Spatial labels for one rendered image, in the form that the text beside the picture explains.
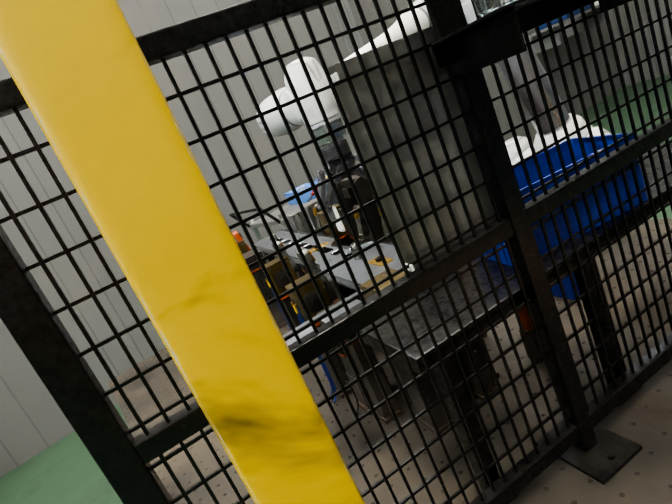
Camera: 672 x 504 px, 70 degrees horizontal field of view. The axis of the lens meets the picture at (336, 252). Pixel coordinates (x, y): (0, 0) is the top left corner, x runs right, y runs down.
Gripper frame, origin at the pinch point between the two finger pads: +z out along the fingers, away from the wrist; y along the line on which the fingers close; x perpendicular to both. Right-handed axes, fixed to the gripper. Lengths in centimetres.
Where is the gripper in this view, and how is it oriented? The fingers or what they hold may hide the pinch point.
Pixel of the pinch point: (362, 215)
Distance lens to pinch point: 126.0
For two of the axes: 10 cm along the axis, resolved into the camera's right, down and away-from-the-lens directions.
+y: -8.3, 4.6, -3.2
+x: 4.0, 0.9, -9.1
